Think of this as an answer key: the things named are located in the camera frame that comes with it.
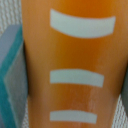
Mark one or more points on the teal padded gripper finger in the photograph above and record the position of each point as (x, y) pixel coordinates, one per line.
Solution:
(13, 78)

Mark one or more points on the orange bread loaf toy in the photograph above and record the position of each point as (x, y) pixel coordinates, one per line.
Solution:
(77, 56)

